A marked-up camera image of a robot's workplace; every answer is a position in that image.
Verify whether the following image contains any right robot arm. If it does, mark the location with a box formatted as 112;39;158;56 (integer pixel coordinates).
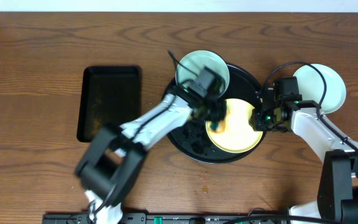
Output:
250;88;358;223

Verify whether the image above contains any left black cable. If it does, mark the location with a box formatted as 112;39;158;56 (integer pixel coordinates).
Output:
88;49;201;218

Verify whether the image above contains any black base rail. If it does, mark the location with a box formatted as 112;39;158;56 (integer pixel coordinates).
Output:
41;212;291;224

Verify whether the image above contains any right black cable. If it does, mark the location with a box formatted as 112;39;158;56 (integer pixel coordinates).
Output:
259;61;358;181

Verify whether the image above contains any round black tray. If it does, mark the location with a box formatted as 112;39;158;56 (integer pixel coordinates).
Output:
167;63;262;164

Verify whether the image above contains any black cable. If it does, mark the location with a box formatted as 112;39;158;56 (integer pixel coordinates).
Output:
88;49;201;218
259;61;358;181

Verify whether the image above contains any black rectangular tray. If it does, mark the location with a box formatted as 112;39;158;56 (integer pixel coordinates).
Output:
76;65;141;142

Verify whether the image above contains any light blue plate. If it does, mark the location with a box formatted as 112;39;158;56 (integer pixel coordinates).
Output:
293;63;346;113
175;50;230;96

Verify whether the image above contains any yellow plate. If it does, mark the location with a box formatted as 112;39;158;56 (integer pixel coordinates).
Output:
205;98;263;154

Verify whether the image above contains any green and yellow sponge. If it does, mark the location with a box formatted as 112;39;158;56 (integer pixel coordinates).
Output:
208;109;227;133

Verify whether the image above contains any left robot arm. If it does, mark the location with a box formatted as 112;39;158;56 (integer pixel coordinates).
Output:
75;84;226;223

